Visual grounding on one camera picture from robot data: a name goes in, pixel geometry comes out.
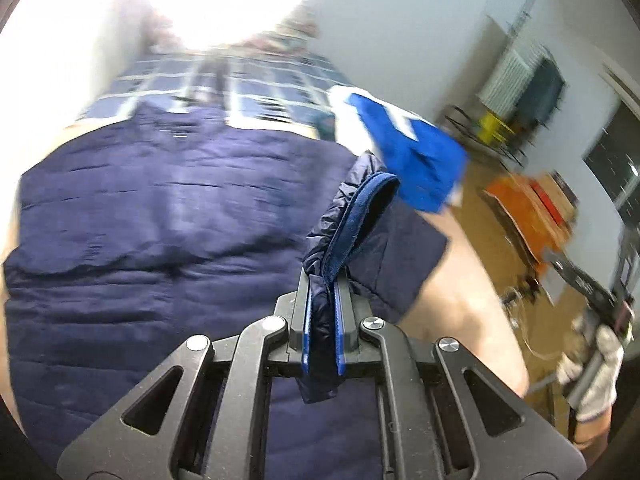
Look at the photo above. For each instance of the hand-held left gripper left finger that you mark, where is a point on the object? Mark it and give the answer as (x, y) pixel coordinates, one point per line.
(306, 332)

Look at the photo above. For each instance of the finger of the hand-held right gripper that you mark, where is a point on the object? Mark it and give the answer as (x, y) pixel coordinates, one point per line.
(580, 280)

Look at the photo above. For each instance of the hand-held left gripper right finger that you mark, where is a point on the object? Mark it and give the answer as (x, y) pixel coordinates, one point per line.
(340, 327)

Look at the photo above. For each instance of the navy puffer jacket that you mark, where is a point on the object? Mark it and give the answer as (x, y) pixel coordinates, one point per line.
(150, 235)

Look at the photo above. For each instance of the person's right forearm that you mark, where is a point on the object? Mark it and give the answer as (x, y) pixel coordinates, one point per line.
(595, 430)

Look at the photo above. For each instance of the black clothes rack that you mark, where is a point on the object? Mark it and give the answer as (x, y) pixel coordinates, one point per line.
(500, 152)

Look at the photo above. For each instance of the dark hanging clothes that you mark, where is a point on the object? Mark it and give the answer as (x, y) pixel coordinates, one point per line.
(542, 90)

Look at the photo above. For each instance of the person's right hand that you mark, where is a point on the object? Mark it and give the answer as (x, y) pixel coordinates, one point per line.
(607, 370)

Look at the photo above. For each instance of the orange cloth covered table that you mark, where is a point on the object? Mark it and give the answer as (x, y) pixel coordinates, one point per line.
(525, 215)

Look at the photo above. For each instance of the wooden box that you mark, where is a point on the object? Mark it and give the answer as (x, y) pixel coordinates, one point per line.
(562, 187)

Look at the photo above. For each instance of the tan blanket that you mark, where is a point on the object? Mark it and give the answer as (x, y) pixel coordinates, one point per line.
(465, 310)

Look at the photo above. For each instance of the window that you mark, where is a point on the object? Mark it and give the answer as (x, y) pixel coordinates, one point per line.
(617, 160)

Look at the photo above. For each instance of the yellow crate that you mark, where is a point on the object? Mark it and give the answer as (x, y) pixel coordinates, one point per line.
(492, 127)

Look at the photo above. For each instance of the blue garment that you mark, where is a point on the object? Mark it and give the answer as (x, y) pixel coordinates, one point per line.
(415, 160)

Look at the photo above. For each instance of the white garment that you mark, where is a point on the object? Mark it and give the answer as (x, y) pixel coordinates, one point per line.
(345, 120)

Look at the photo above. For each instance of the white striped towel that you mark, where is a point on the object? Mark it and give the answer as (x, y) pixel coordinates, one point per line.
(507, 77)

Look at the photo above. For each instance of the blue patterned floor mat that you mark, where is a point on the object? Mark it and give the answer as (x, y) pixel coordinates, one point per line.
(260, 95)

